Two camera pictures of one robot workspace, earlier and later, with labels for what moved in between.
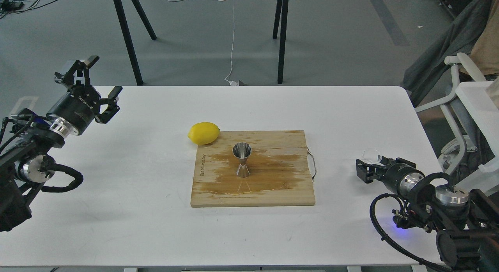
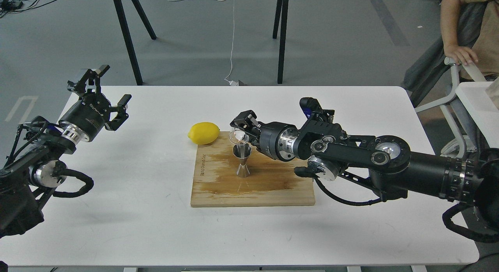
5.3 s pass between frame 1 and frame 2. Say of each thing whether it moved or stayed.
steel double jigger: stayed
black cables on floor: stayed
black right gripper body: moved
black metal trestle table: stayed
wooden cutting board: stayed
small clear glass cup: moved
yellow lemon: stayed
